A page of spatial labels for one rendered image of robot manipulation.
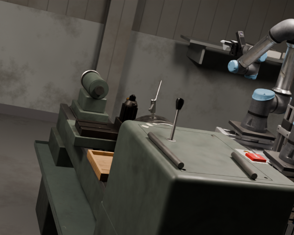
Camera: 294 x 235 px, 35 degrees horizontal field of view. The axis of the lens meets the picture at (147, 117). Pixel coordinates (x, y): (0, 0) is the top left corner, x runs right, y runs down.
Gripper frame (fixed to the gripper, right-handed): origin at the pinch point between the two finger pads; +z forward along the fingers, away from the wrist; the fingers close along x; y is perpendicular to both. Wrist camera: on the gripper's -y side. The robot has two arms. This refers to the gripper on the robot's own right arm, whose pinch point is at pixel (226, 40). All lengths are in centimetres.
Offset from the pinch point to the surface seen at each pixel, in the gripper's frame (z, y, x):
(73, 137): -13, 53, -111
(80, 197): -15, 91, -105
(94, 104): 33, 50, -76
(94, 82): 33, 35, -78
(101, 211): -82, 58, -127
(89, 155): -34, 54, -111
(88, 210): -30, 90, -106
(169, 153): -122, 14, -126
